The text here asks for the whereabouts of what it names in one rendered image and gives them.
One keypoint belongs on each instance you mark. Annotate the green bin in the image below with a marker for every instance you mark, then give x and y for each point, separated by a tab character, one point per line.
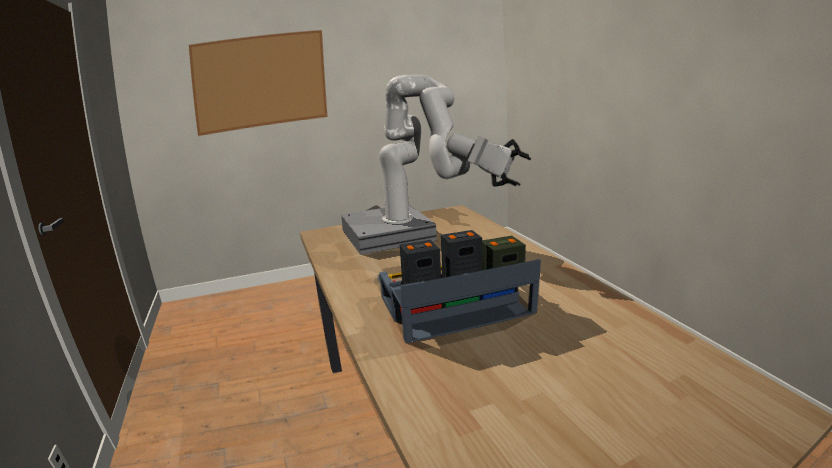
460	301

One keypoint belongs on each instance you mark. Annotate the olive green tool case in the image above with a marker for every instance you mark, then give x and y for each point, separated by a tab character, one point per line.
502	251

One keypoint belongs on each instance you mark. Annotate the red open bin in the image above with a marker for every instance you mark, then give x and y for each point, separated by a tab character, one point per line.
426	308

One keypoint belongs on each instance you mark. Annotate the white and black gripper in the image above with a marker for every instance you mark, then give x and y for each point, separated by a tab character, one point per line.
497	161

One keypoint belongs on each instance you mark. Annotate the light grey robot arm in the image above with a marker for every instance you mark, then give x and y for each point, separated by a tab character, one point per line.
400	126

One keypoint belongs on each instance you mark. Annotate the blue open bin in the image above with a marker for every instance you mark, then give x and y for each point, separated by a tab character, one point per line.
490	295

